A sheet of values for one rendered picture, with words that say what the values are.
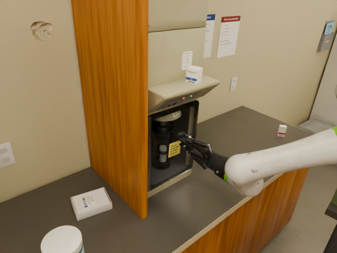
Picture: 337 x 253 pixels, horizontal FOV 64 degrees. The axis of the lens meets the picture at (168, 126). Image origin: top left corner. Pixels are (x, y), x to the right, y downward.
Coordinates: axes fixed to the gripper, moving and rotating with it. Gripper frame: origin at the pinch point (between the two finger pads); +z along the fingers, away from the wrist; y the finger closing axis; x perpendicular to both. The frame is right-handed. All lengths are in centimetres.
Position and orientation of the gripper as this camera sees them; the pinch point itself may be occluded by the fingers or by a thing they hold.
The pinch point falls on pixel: (186, 144)
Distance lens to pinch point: 127.5
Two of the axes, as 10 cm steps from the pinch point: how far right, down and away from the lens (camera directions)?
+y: 0.4, -8.8, -4.8
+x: -7.5, 2.9, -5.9
